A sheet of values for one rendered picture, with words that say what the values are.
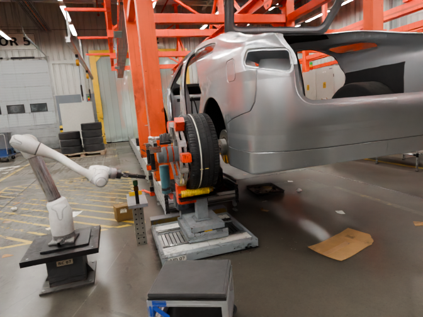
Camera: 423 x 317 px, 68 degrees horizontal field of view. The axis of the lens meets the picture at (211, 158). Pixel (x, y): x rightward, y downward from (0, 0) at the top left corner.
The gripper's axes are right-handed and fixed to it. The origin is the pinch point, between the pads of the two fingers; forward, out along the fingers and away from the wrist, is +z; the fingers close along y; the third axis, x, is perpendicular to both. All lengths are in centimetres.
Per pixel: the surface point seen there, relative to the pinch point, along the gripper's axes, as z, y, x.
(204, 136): 40, -27, -42
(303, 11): 246, 177, -271
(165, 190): 25.5, 13.0, 11.7
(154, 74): 6, 53, -94
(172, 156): 23.0, -2.6, -20.8
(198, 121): 36, -17, -53
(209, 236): 63, -17, 42
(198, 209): 55, -2, 24
